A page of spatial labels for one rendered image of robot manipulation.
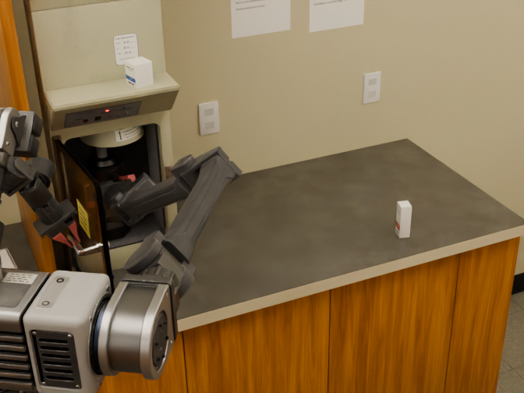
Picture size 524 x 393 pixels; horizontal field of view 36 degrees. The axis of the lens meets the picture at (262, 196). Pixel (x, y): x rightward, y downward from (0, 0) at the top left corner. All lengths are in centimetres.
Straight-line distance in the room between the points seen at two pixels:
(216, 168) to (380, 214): 103
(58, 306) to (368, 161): 187
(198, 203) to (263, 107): 128
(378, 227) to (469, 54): 94
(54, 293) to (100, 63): 96
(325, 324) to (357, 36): 104
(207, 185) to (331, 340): 99
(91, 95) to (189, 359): 77
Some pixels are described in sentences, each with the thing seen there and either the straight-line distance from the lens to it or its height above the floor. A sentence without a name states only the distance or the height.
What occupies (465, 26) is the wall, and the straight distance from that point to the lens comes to 317.
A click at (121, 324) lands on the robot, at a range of 125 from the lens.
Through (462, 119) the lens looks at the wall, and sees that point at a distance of 331.
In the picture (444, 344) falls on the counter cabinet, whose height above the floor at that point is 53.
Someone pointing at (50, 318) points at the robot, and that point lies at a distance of 124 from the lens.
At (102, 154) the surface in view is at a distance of 230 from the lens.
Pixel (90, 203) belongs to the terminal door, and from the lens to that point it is 196.
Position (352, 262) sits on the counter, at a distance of 238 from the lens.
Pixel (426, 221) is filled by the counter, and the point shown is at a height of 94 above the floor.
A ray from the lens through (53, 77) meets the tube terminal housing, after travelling 211.
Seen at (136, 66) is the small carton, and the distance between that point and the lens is 206.
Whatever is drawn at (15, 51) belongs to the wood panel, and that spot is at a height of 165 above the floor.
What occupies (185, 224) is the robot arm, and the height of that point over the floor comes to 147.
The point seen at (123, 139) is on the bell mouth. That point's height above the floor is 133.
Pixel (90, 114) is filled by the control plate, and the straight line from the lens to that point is 208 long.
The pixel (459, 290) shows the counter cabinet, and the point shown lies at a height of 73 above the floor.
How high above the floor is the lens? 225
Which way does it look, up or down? 29 degrees down
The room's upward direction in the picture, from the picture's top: 1 degrees counter-clockwise
